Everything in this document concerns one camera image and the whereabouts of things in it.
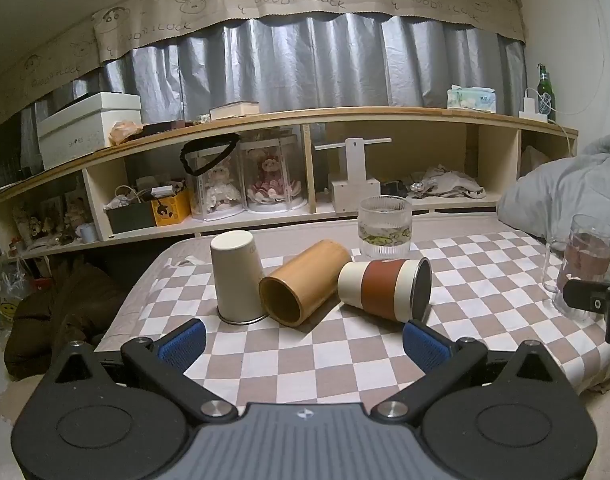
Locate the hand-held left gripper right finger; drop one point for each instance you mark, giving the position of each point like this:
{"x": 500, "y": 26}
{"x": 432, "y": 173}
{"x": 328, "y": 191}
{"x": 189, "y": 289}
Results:
{"x": 426, "y": 350}

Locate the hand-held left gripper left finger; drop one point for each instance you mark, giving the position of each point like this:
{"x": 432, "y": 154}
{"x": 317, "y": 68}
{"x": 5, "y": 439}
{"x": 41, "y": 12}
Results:
{"x": 182, "y": 346}

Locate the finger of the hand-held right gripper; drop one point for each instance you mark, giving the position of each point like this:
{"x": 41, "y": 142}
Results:
{"x": 591, "y": 297}

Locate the brown and cream lidded cup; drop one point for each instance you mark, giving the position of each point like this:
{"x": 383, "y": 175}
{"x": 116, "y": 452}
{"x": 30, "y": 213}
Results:
{"x": 380, "y": 285}

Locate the white paper cup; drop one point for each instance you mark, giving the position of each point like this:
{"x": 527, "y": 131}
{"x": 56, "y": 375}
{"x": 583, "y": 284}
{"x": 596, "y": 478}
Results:
{"x": 237, "y": 277}

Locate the bamboo cup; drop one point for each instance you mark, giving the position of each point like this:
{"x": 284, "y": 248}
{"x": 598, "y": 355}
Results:
{"x": 305, "y": 280}

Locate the ribbed glass cup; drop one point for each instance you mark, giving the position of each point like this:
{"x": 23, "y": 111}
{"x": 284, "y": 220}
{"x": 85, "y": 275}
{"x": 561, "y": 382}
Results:
{"x": 385, "y": 230}

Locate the tall clear glass mug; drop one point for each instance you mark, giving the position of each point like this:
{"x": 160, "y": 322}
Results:
{"x": 587, "y": 250}

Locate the checkered cloth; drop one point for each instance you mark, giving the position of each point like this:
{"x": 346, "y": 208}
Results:
{"x": 485, "y": 280}

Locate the grey duvet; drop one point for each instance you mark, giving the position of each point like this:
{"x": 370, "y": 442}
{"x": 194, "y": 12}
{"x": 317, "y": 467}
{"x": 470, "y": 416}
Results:
{"x": 560, "y": 190}

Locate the brown cloth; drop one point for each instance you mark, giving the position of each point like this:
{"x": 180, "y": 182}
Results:
{"x": 60, "y": 310}

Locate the yellow box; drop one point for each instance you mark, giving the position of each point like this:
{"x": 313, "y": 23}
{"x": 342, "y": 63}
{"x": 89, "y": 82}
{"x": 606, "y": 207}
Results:
{"x": 171, "y": 210}

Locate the dark storage box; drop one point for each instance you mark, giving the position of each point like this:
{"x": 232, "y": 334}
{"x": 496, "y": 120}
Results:
{"x": 130, "y": 217}

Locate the doll in clear case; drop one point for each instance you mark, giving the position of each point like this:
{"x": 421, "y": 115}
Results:
{"x": 272, "y": 180}
{"x": 216, "y": 187}

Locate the crumpled grey cloth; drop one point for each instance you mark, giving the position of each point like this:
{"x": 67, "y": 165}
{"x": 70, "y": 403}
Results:
{"x": 445, "y": 182}

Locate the clear smiley plastic bag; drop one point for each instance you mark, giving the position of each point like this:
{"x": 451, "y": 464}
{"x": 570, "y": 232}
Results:
{"x": 15, "y": 295}

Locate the white wooden stand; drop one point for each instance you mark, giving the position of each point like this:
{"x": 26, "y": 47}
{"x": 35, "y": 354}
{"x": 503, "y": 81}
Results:
{"x": 352, "y": 180}

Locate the black ruffled headband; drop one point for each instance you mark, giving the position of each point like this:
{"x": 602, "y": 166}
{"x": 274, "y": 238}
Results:
{"x": 185, "y": 160}

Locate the white charger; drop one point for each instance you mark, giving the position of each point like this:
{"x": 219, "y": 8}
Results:
{"x": 530, "y": 107}

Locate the green glass bottle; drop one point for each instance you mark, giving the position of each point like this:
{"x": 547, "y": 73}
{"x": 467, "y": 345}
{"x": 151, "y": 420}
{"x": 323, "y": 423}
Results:
{"x": 546, "y": 95}

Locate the peach crumpled bag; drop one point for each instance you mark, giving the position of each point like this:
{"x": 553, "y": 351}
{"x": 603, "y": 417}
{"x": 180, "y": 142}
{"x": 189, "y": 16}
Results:
{"x": 125, "y": 131}

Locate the tissue pack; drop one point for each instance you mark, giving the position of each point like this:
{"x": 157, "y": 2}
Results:
{"x": 472, "y": 99}

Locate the white shoe box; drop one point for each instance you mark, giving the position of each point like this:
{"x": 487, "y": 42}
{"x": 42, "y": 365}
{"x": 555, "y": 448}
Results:
{"x": 80, "y": 135}

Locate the long wooden shelf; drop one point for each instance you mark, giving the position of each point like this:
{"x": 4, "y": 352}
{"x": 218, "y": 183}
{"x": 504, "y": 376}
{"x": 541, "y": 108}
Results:
{"x": 400, "y": 115}

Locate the thick book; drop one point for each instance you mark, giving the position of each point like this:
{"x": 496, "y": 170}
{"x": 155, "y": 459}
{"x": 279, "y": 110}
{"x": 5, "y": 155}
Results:
{"x": 235, "y": 110}

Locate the grey curtain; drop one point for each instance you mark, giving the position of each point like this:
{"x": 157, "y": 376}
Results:
{"x": 295, "y": 60}

